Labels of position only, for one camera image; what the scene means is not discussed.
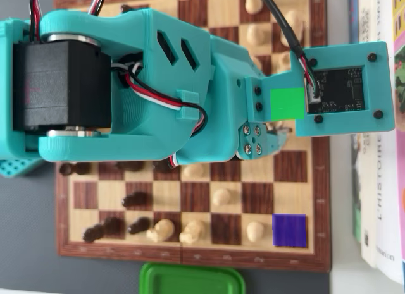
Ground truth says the white wooden chess king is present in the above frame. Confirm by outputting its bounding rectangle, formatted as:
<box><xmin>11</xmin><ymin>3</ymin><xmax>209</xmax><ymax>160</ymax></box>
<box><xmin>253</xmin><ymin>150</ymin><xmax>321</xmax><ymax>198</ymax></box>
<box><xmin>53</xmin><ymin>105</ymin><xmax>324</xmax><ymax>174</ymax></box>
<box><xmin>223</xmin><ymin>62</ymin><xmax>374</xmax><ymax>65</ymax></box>
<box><xmin>285</xmin><ymin>9</ymin><xmax>305</xmax><ymax>34</ymax></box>

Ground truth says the white wooden chess knight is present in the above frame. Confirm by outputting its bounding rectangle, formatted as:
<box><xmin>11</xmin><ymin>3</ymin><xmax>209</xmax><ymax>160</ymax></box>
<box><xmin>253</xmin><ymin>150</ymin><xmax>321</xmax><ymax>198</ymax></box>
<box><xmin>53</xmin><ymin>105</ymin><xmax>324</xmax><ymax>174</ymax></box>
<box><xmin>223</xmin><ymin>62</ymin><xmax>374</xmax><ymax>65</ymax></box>
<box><xmin>179</xmin><ymin>219</ymin><xmax>208</xmax><ymax>245</ymax></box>

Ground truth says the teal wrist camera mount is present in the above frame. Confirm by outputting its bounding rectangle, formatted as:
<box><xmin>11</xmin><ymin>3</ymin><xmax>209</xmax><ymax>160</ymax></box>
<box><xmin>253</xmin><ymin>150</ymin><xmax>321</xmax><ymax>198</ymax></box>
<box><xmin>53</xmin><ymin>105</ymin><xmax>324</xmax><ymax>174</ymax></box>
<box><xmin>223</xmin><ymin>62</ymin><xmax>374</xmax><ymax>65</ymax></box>
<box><xmin>246</xmin><ymin>40</ymin><xmax>396</xmax><ymax>138</ymax></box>

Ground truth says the white art history book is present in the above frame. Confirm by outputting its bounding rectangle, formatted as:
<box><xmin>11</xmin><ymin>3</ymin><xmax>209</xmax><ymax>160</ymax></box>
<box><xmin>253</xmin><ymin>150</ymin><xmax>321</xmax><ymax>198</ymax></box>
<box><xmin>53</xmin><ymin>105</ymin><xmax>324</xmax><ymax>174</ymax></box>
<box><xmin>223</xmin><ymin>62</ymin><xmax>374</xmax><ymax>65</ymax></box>
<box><xmin>371</xmin><ymin>0</ymin><xmax>404</xmax><ymax>284</ymax></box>

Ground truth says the white wooden chess rook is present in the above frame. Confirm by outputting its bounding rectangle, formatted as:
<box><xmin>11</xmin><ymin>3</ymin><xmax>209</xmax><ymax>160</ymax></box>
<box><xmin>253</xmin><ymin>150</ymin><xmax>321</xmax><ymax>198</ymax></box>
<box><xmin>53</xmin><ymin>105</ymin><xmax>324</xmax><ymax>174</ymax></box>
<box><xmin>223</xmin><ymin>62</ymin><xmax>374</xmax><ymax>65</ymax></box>
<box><xmin>277</xmin><ymin>52</ymin><xmax>292</xmax><ymax>73</ymax></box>

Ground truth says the white wooden chess pawn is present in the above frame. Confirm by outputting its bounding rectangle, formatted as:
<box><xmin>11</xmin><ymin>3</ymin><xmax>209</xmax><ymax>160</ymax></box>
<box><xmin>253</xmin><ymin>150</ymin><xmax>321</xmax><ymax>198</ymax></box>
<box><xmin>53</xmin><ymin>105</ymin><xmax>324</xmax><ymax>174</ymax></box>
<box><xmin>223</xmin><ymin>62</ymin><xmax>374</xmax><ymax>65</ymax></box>
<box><xmin>246</xmin><ymin>221</ymin><xmax>266</xmax><ymax>243</ymax></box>
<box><xmin>246</xmin><ymin>0</ymin><xmax>262</xmax><ymax>15</ymax></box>
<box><xmin>246</xmin><ymin>23</ymin><xmax>266</xmax><ymax>47</ymax></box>
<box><xmin>183</xmin><ymin>164</ymin><xmax>205</xmax><ymax>178</ymax></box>
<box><xmin>212</xmin><ymin>188</ymin><xmax>232</xmax><ymax>206</ymax></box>

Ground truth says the red white black servo cable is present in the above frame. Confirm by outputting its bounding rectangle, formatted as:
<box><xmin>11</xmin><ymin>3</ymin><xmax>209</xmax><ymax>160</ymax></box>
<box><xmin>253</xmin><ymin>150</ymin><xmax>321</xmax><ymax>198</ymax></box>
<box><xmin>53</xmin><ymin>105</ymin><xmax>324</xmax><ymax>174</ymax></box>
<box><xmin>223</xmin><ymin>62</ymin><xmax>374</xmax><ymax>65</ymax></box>
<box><xmin>87</xmin><ymin>0</ymin><xmax>108</xmax><ymax>17</ymax></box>
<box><xmin>110</xmin><ymin>61</ymin><xmax>209</xmax><ymax>137</ymax></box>
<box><xmin>29</xmin><ymin>0</ymin><xmax>44</xmax><ymax>42</ymax></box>

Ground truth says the green plastic container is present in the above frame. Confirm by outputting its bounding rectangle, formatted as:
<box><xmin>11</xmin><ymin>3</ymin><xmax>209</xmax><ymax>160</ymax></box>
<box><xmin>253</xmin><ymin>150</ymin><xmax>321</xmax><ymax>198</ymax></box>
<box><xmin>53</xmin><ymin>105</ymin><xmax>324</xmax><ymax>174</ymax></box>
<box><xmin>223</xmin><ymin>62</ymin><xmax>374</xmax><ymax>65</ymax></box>
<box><xmin>139</xmin><ymin>262</ymin><xmax>246</xmax><ymax>294</ymax></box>

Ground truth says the wooden chessboard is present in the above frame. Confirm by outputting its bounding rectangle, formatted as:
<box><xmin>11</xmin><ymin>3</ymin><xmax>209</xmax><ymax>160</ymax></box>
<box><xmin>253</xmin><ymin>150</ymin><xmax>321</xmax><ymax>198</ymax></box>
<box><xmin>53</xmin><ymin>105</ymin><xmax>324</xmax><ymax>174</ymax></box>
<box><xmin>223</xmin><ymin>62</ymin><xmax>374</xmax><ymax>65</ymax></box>
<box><xmin>53</xmin><ymin>0</ymin><xmax>332</xmax><ymax>273</ymax></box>

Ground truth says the purple square overlay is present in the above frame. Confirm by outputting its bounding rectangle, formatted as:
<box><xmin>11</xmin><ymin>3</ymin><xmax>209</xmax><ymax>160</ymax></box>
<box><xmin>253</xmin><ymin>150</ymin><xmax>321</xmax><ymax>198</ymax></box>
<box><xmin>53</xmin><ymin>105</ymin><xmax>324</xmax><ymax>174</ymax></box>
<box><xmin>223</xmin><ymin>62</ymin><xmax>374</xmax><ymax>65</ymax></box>
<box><xmin>271</xmin><ymin>213</ymin><xmax>308</xmax><ymax>248</ymax></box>

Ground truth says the green square overlay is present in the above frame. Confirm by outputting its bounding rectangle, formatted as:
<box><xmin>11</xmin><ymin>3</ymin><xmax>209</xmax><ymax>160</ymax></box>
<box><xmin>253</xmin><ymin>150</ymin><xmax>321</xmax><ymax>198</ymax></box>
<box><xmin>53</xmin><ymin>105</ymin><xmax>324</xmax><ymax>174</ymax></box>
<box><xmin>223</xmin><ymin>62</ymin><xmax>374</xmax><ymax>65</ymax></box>
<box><xmin>270</xmin><ymin>87</ymin><xmax>305</xmax><ymax>121</ymax></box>

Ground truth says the dark grey table mat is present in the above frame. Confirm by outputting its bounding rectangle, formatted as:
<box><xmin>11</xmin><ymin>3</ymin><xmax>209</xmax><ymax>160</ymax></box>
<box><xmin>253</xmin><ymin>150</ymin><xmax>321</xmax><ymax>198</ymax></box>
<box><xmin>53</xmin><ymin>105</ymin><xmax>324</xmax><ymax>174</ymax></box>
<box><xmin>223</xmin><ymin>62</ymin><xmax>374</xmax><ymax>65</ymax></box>
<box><xmin>0</xmin><ymin>0</ymin><xmax>332</xmax><ymax>294</ymax></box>

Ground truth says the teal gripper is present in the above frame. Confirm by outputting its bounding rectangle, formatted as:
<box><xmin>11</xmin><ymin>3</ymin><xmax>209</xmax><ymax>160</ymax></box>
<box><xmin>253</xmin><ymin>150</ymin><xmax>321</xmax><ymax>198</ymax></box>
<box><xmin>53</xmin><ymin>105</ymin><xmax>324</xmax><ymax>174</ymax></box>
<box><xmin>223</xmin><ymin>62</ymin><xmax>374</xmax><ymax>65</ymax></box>
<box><xmin>172</xmin><ymin>34</ymin><xmax>294</xmax><ymax>165</ymax></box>

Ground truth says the white wooden chess piece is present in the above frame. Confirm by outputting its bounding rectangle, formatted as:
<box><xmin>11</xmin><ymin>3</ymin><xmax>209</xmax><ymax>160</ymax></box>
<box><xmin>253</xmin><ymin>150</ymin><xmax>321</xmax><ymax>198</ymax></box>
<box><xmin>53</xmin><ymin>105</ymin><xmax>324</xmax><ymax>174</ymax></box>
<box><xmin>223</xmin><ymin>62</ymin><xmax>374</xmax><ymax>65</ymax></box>
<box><xmin>146</xmin><ymin>218</ymin><xmax>176</xmax><ymax>243</ymax></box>

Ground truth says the black camera cable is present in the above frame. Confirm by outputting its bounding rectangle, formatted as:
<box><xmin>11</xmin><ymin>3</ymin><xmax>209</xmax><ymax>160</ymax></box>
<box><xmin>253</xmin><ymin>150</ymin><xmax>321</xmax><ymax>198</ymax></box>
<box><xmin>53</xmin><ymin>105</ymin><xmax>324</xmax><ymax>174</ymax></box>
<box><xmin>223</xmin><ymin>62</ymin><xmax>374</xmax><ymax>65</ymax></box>
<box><xmin>258</xmin><ymin>0</ymin><xmax>320</xmax><ymax>104</ymax></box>

